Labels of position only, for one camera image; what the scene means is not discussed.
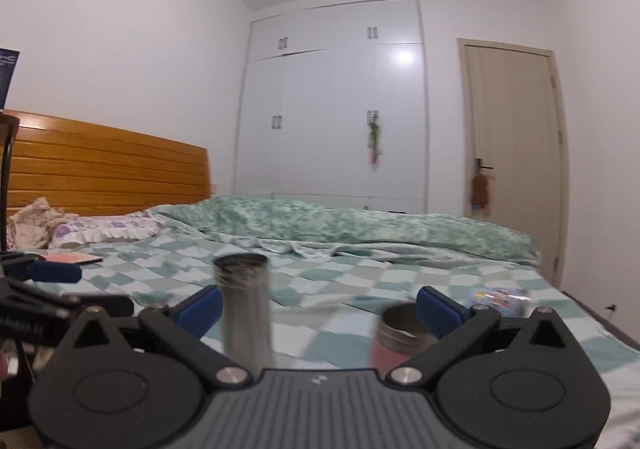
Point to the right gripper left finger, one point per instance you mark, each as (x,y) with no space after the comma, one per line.
(136,382)

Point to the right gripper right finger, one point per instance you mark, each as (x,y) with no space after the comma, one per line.
(498,382)

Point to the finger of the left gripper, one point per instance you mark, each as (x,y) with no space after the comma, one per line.
(116,305)
(51,272)

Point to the silver steel thermos cup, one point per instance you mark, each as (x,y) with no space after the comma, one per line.
(244,282)

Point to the blue cartoon sticker cup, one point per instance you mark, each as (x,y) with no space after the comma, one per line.
(512,303)

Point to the pink steel cup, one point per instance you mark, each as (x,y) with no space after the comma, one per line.
(399,335)

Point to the red book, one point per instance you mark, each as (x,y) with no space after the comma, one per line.
(74,258)

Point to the purple floral pillow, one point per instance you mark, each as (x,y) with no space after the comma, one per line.
(100,229)

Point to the beige crumpled cloth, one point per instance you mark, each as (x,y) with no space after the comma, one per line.
(32,226)

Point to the orange wooden headboard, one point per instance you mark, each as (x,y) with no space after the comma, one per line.
(95,170)

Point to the checkered green bed sheet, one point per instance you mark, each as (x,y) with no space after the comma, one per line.
(324,309)

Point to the green floral quilt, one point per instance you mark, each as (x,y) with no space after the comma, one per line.
(284,225)

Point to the beige wooden door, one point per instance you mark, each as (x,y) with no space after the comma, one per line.
(515,122)

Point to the green hanging ornament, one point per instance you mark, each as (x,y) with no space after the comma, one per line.
(374,142)

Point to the white wardrobe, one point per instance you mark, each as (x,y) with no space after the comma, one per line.
(314,80)

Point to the dark wall poster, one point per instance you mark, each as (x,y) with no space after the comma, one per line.
(8,62)

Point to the black door handle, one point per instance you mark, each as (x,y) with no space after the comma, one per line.
(481,167)

